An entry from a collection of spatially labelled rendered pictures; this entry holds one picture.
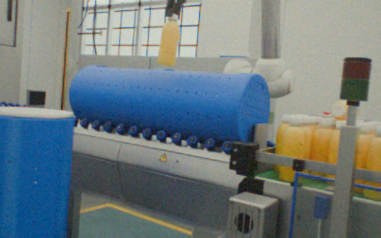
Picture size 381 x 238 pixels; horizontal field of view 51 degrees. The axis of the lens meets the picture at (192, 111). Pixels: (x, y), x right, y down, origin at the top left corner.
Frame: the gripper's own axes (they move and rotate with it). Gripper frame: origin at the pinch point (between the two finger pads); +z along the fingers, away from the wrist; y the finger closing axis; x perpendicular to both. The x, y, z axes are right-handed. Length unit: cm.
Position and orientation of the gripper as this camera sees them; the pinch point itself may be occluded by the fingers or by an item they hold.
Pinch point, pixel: (173, 9)
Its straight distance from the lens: 158.5
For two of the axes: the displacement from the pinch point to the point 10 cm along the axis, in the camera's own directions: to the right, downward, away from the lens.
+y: -5.6, -1.0, -8.3
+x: 8.2, 1.2, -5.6
